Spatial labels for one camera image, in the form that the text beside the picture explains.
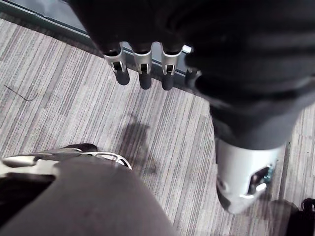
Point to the silver robot left leg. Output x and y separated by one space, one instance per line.
86 201

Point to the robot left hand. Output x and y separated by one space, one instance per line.
221 49

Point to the dark robot left foot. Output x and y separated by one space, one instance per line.
49 156

